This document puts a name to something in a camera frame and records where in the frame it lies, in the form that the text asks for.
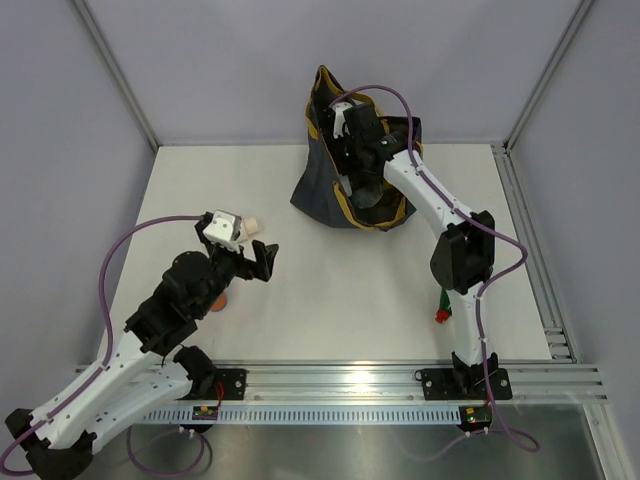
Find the orange bottle with blue cap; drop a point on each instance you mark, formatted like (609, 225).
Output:
(220, 303)

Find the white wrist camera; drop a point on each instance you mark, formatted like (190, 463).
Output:
(224, 229)
(340, 126)

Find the dark denim canvas bag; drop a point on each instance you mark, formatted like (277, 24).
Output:
(323, 193)

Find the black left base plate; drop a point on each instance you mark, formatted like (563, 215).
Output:
(230, 383)

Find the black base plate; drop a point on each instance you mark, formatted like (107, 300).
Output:
(450, 384)
(230, 383)

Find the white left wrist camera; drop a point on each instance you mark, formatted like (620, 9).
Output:
(224, 229)

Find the grey aluminium corner post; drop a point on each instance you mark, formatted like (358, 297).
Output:
(105, 54)

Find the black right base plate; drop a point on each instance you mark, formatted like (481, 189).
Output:
(450, 384)

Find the right aluminium frame post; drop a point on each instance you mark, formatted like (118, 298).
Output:
(558, 53)

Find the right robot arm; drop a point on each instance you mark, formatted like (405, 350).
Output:
(464, 255)

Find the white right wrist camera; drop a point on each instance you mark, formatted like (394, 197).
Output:
(340, 126)

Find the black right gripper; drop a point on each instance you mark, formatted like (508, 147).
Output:
(349, 169)

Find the cream MURRAYLE bottle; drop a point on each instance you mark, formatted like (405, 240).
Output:
(249, 227)

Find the green bottle with red cap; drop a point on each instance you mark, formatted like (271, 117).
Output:
(444, 311)

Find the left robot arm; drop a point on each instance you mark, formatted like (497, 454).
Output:
(149, 366)

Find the aluminium mounting rail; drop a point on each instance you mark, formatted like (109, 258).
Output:
(376, 383)

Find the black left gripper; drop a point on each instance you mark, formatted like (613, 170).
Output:
(263, 257)

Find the white slotted cable duct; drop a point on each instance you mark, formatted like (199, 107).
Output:
(436, 414)

